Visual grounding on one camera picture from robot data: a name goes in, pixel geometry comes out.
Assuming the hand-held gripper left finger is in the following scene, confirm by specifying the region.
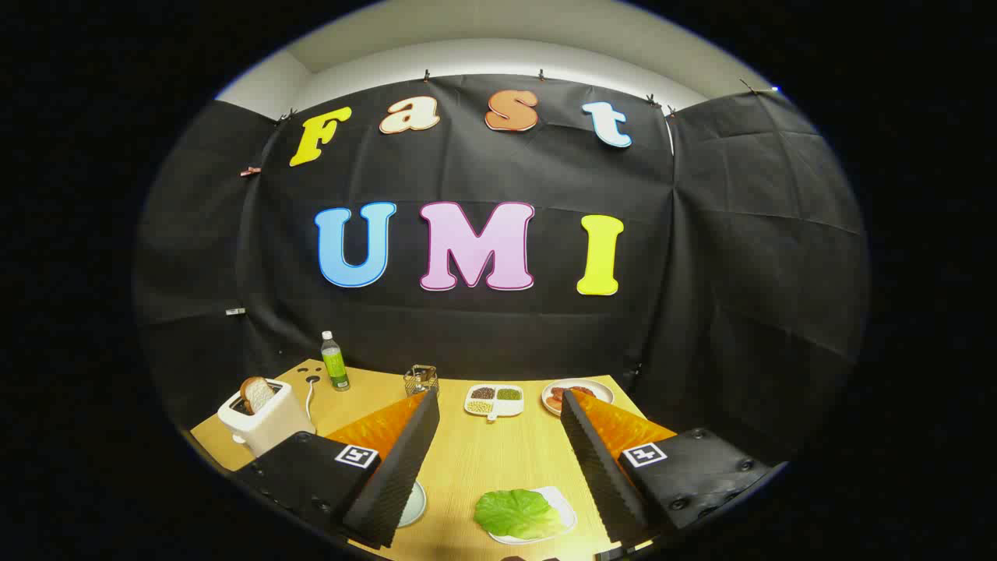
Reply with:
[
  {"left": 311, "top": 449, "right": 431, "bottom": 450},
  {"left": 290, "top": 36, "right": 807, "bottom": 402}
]
[{"left": 234, "top": 387, "right": 442, "bottom": 550}]

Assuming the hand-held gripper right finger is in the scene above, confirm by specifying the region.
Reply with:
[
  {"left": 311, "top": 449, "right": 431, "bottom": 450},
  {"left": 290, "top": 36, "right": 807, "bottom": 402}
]
[{"left": 559, "top": 388, "right": 787, "bottom": 546}]

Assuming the green lettuce leaf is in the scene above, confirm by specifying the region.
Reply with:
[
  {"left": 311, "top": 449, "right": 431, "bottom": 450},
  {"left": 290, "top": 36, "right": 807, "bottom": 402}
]
[{"left": 474, "top": 489, "right": 563, "bottom": 541}]

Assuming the plain toast bread slice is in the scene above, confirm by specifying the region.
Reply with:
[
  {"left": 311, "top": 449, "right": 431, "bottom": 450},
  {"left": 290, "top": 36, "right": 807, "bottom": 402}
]
[{"left": 239, "top": 376, "right": 276, "bottom": 415}]

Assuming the light green round plate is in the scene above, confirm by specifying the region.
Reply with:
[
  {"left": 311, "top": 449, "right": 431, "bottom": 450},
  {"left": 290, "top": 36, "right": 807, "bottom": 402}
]
[{"left": 396, "top": 479, "right": 428, "bottom": 529}]

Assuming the white square plate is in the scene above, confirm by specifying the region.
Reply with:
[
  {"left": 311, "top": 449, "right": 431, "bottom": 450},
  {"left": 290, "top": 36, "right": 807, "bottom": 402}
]
[{"left": 487, "top": 485, "right": 578, "bottom": 545}]

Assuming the round white plate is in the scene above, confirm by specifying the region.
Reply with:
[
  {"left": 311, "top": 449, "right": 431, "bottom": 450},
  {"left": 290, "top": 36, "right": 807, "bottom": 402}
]
[{"left": 542, "top": 378, "right": 615, "bottom": 415}]

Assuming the green label clear bottle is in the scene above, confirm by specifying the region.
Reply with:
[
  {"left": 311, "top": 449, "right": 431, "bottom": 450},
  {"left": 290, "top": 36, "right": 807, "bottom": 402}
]
[{"left": 321, "top": 330, "right": 351, "bottom": 392}]

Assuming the white divided bean dish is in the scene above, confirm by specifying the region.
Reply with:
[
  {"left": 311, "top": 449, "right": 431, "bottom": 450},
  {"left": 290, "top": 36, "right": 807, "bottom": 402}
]
[{"left": 464, "top": 383, "right": 525, "bottom": 422}]

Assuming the white toaster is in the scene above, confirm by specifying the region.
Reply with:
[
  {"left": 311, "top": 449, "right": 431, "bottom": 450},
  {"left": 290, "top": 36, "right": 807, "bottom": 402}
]
[{"left": 217, "top": 379, "right": 316, "bottom": 458}]

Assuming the black backdrop cloth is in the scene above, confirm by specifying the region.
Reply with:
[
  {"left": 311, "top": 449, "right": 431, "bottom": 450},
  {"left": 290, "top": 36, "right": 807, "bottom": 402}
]
[{"left": 132, "top": 74, "right": 869, "bottom": 468}]

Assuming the wire mesh utensil holder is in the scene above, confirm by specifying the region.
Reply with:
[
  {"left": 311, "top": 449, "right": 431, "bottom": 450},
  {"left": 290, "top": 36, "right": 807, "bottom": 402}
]
[{"left": 403, "top": 364, "right": 439, "bottom": 398}]

